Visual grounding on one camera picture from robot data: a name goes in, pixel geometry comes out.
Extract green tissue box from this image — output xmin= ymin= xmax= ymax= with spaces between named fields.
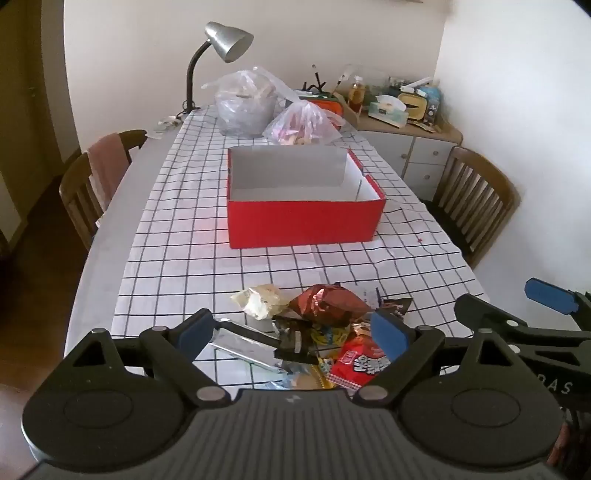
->
xmin=368 ymin=95 xmax=409 ymax=127

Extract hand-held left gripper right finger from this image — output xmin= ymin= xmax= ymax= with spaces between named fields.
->
xmin=353 ymin=310 xmax=522 ymax=409

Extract white sideboard cabinet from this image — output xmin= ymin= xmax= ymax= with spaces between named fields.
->
xmin=342 ymin=113 xmax=462 ymax=201

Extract pink towel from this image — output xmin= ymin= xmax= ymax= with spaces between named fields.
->
xmin=88 ymin=133 xmax=130 ymax=210

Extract silver packet with black end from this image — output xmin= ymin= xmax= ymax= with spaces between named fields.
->
xmin=205 ymin=318 xmax=319 ymax=370

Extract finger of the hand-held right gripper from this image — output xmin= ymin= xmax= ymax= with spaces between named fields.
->
xmin=455 ymin=294 xmax=591 ymax=352
xmin=525 ymin=278 xmax=591 ymax=319

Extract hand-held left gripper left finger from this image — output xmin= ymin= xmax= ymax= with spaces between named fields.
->
xmin=65 ymin=308 xmax=232 ymax=408

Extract orange case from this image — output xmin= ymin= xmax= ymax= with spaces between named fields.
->
xmin=300 ymin=95 xmax=345 ymax=123

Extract amber liquid bottle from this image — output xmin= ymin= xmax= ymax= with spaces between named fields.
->
xmin=348 ymin=76 xmax=365 ymax=112

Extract dark brown small packet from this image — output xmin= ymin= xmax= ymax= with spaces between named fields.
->
xmin=379 ymin=296 xmax=413 ymax=320

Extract small clutter beside lamp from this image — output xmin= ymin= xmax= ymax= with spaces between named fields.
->
xmin=147 ymin=113 xmax=185 ymax=139

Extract wooden chair with towel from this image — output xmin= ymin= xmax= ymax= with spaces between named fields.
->
xmin=59 ymin=130 xmax=148 ymax=252

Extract bare wooden chair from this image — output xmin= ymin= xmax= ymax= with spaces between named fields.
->
xmin=420 ymin=147 xmax=520 ymax=268

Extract red cardboard box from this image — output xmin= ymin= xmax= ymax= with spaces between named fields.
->
xmin=226 ymin=145 xmax=386 ymax=250

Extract brown foil snack packet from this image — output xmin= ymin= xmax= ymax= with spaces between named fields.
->
xmin=288 ymin=284 xmax=372 ymax=330

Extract brushes in holder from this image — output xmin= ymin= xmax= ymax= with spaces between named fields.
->
xmin=302 ymin=65 xmax=328 ymax=97

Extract red snack packet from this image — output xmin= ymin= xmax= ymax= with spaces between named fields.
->
xmin=325 ymin=330 xmax=393 ymax=393

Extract silver desk lamp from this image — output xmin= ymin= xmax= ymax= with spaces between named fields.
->
xmin=185 ymin=21 xmax=254 ymax=114

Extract yellow cartoon snack packet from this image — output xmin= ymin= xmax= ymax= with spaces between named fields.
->
xmin=311 ymin=323 xmax=352 ymax=347

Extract white checked tablecloth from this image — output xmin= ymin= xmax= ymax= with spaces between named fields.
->
xmin=113 ymin=105 xmax=485 ymax=393

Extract large clear plastic bag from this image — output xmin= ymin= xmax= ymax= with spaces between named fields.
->
xmin=202 ymin=67 xmax=301 ymax=138

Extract clear bag with pink contents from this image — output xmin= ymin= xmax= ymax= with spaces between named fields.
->
xmin=263 ymin=100 xmax=345 ymax=147

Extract cream snack packet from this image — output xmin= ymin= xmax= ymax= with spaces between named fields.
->
xmin=231 ymin=285 xmax=294 ymax=320

